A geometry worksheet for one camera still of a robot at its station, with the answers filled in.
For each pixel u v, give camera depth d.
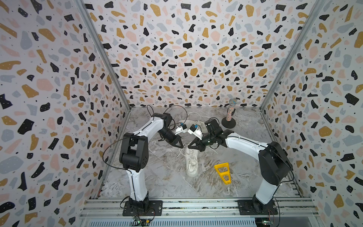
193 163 0.85
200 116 1.17
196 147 0.78
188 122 1.08
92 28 0.76
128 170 0.54
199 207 0.76
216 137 0.69
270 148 0.51
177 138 0.79
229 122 1.10
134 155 0.52
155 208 0.73
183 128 0.83
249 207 0.73
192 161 0.86
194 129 0.76
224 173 0.86
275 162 0.48
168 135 0.78
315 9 0.72
